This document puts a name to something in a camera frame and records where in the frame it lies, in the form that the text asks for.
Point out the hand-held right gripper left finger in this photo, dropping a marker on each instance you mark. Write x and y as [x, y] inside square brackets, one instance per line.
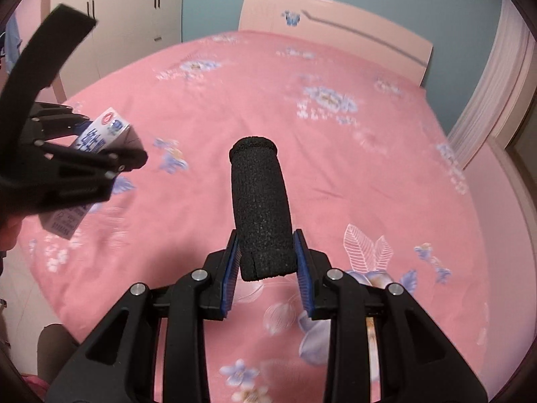
[233, 279]

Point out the white wardrobe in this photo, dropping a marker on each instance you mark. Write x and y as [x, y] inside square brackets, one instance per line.
[121, 16]

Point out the blue hanging cloth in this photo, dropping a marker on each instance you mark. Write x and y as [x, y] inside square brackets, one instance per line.
[10, 42]

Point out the pink headboard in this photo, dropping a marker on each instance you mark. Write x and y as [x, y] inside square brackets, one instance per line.
[356, 21]

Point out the white curtain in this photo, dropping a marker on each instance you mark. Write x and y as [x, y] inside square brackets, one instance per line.
[495, 84]

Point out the person's trouser leg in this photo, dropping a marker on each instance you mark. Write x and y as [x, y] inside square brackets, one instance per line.
[56, 350]

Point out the black foam cylinder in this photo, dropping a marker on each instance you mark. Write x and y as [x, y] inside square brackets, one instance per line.
[262, 214]

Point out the person's left hand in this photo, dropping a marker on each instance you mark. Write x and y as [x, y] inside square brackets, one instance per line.
[8, 233]

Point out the pink floral blanket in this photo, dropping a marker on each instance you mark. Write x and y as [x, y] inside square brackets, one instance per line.
[335, 155]

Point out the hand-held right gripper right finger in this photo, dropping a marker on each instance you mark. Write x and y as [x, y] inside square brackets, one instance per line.
[303, 279]

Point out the white and blue milk carton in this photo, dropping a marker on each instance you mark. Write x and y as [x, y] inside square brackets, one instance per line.
[100, 132]

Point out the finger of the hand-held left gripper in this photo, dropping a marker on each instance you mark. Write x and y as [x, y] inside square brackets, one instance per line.
[58, 117]
[107, 157]

